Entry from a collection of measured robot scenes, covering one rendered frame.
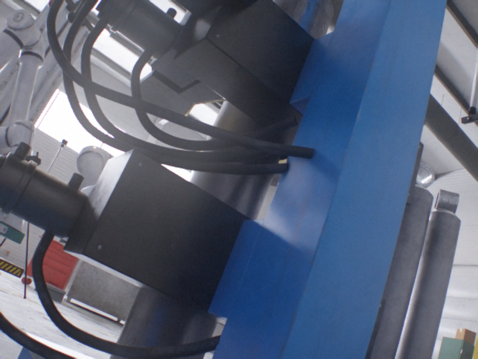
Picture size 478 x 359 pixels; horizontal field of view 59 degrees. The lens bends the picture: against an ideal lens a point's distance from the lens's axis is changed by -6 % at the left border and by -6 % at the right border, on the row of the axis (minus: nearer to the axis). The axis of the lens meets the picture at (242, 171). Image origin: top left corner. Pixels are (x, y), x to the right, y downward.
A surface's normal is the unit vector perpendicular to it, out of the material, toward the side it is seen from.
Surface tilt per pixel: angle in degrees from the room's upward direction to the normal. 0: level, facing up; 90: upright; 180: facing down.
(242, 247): 90
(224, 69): 180
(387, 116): 90
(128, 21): 139
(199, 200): 90
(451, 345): 90
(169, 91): 180
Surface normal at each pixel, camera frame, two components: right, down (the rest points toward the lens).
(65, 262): 0.29, -0.27
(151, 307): -0.33, -0.48
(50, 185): 0.66, -0.48
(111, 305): 0.50, -0.16
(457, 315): -0.74, -0.50
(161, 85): -0.35, 0.86
